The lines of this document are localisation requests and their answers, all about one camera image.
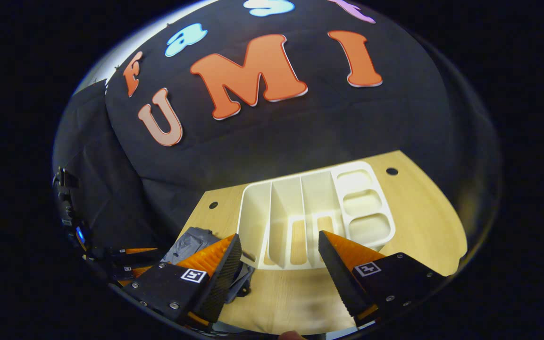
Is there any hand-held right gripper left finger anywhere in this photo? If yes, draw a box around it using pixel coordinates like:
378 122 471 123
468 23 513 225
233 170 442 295
123 233 243 326

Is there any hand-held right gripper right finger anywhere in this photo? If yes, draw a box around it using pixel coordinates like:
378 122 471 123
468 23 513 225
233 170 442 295
318 230 447 326

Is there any grey schoolbag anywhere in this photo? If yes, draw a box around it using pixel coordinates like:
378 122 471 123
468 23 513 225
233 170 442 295
161 227 256 305

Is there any white bookshelf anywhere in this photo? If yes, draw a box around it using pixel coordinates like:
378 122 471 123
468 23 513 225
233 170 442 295
237 161 396 271

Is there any black backdrop cloth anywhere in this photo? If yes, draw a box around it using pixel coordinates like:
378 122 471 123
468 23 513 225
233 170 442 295
52 0 503 265

